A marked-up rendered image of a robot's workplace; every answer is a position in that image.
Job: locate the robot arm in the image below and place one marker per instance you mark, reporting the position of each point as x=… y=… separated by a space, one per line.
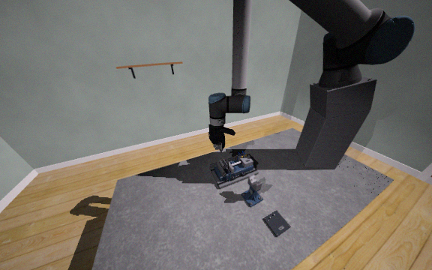
x=376 y=39

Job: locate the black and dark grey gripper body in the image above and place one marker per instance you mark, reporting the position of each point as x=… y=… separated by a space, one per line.
x=215 y=134

